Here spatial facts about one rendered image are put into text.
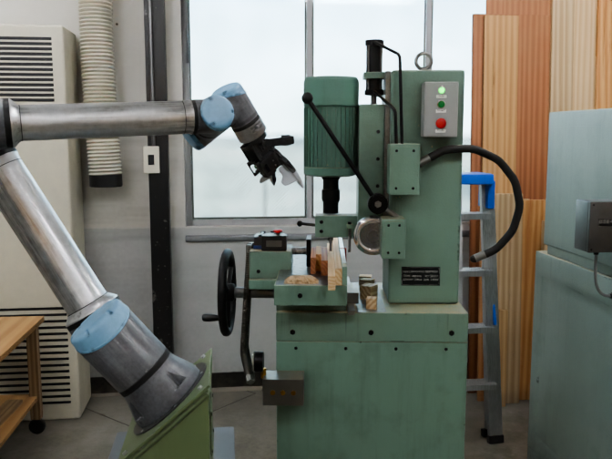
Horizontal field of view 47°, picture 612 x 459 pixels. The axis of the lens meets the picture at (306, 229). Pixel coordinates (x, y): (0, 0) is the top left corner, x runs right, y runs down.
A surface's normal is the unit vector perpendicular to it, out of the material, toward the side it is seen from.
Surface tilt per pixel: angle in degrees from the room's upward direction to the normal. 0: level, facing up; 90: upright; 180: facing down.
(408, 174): 90
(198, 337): 90
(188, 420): 90
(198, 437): 90
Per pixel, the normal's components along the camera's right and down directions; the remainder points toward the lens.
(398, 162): -0.03, 0.14
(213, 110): 0.43, -0.10
